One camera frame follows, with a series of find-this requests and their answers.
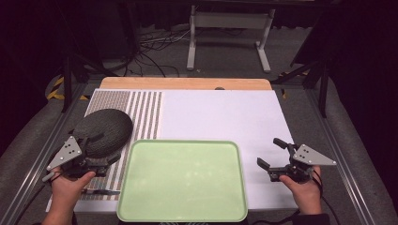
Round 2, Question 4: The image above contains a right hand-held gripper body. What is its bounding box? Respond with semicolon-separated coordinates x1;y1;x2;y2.
268;142;338;184

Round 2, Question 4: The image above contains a yellow black floor tape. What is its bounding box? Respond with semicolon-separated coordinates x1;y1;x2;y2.
46;75;91;102

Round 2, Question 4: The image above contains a person's left hand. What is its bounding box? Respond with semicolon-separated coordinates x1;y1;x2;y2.
49;166;97;218

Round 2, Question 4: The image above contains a dark grey knit hat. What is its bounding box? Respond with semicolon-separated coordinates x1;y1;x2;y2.
71;108;134;159

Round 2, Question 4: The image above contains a black floor cable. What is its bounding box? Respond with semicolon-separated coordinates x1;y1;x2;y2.
123;43;181;79

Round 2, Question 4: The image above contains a wooden table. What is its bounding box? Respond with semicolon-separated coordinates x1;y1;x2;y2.
99;76;273;92

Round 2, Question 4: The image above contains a metal floor rail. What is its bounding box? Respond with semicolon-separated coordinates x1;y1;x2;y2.
303;88;377;225
0;82;92;225

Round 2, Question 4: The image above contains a black tripod stand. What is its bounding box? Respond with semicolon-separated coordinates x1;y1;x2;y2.
60;51;120;114
269;59;330;119

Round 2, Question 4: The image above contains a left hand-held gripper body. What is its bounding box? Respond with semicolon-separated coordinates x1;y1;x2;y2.
41;135;109;183

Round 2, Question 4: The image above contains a person's right hand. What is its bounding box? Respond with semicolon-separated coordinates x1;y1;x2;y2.
279;165;324;216

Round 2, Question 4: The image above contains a light green plastic tray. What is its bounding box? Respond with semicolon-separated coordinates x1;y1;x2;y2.
115;139;249;224

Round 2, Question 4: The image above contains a white metal stand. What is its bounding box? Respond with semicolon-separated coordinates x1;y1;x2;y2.
186;4;277;74

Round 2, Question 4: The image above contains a black slim pen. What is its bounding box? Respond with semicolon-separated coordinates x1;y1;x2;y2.
81;187;122;197

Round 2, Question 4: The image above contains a white floor cable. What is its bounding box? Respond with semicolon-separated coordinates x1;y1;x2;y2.
139;28;192;45

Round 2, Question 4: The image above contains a left hand-held gripper cable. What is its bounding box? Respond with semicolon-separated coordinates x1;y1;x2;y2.
13;174;64;225

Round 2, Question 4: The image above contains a striped woven placemat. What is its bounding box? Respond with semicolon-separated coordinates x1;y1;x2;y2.
78;89;164;202

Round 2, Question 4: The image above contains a white board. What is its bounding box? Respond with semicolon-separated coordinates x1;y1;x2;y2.
46;88;299;214

